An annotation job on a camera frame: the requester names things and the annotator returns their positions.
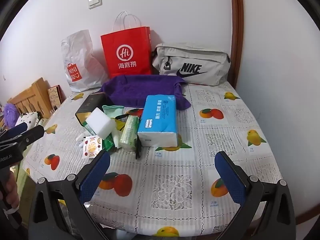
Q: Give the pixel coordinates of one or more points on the person's left hand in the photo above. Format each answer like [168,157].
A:
[11,192]

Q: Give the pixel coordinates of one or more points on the light green tissue packet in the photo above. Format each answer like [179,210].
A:
[128,135]

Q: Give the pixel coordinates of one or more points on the mint green cloth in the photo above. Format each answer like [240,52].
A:
[112,111]

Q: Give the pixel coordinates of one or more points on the white flowered cloth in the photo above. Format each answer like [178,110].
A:
[27,118]

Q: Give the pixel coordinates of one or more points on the purple towel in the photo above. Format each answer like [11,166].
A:
[140,87]

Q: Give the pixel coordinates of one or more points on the fruit printed packet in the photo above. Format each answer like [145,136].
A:
[93,146]

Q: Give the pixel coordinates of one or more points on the wooden door frame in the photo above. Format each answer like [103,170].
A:
[236,30]

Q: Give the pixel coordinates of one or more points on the dark tea tin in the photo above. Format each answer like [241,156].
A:
[90,103]

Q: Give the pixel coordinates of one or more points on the red paper bag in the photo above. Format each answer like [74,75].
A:
[127,55]

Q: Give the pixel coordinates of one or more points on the white light switch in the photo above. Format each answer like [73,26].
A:
[95,1]

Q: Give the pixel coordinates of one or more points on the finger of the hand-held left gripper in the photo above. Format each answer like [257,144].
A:
[18,127]
[32,135]

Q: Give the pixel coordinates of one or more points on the grey waist bag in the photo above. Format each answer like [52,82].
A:
[190,62]

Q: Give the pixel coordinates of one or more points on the dark green packet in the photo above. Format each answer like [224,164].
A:
[108,142]

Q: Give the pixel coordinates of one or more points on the white plastic shopping bag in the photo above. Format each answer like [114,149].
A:
[82,55]

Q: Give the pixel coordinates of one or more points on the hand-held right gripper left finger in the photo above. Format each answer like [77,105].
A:
[95,177]

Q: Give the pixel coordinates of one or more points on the patterned book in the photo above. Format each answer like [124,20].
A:
[55,96]

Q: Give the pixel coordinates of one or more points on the blue tissue pack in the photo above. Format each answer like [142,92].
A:
[160,120]

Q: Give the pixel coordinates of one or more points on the fruit print tablecloth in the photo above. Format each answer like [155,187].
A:
[175,180]

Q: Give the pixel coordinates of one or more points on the purple fluffy toy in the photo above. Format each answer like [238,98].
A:
[10,115]

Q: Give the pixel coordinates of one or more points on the white crumpled tissue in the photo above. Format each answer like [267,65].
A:
[80,141]

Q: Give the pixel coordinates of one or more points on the wooden headboard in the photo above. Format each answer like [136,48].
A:
[32,95]

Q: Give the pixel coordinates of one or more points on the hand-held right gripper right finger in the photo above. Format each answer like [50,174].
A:
[230,177]

